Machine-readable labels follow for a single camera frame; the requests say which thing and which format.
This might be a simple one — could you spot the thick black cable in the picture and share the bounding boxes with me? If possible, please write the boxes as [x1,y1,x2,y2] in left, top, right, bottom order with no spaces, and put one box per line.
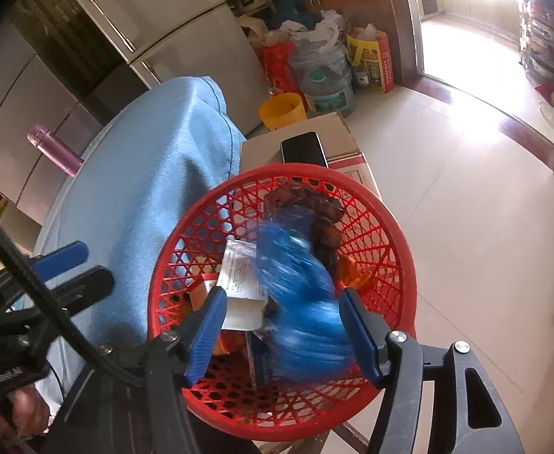
[0,205,147,386]

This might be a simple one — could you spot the silver two-door refrigerator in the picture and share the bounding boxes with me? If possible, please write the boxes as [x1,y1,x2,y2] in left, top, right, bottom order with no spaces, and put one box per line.
[54,0,268,138]

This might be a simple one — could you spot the orange knotted wrapper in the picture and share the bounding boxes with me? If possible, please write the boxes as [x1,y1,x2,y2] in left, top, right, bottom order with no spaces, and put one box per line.
[337,254,373,295]

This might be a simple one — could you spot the purple thermos bottle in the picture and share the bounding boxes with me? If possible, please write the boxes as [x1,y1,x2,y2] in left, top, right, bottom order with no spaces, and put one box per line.
[27,124,85,178]

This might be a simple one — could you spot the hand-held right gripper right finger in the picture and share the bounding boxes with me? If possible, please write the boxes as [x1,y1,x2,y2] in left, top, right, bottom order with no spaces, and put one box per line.
[338,288,526,454]

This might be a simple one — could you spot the white plastic bag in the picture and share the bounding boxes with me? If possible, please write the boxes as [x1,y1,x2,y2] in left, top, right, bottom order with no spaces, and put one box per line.
[277,9,341,53]

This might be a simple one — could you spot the red shopping bag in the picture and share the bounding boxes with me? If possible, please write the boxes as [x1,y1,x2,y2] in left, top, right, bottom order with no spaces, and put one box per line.
[262,40,301,95]

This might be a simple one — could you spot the cardboard box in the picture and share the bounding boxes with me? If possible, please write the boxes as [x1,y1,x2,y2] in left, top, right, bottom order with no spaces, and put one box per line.
[239,112,377,190]

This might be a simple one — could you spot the orange carton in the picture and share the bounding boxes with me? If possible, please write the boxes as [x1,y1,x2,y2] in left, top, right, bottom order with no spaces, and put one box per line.
[185,274,249,358]

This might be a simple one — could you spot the large water jug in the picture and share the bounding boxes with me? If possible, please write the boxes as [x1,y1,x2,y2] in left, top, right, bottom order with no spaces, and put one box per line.
[289,42,355,117]

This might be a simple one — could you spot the blue white milk carton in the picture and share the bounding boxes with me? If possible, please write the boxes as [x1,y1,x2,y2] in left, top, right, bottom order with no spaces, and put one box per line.
[217,239,269,331]

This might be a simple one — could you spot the dark blue plastic bag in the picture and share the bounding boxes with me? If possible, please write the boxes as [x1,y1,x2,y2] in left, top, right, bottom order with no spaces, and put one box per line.
[272,0,320,29]

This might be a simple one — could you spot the person's left hand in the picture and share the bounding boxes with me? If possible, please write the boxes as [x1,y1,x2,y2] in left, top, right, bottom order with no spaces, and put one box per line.
[0,383,51,440]

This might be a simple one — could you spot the blue tablecloth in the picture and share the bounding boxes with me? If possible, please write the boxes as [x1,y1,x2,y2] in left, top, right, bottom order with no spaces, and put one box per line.
[33,76,247,417]

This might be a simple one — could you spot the black plastic bag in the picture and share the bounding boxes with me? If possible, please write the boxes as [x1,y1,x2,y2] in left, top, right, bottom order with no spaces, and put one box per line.
[262,187,346,270]

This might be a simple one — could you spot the yellow shopping bag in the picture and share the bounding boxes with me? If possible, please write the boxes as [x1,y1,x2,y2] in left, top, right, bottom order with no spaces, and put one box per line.
[347,26,396,93]

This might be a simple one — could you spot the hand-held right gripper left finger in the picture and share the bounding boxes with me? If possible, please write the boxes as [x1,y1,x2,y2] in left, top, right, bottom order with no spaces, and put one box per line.
[54,286,228,454]

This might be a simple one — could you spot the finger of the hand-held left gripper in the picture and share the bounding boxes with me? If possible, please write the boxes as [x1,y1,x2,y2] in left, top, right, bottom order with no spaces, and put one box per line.
[31,241,88,285]
[45,267,114,315]

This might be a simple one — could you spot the yellow plastic bucket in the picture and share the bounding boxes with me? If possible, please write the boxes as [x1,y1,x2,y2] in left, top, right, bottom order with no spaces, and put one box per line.
[258,93,308,131]

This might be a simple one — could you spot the black smartphone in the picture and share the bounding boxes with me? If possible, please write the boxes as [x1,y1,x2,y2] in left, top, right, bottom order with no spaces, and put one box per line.
[281,132,329,168]

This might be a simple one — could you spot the grey three-door refrigerator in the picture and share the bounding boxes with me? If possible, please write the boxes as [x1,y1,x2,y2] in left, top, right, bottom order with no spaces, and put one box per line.
[0,19,117,218]

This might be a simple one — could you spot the red plastic basket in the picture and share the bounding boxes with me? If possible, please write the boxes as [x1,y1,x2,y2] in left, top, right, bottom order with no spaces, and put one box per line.
[147,163,417,443]

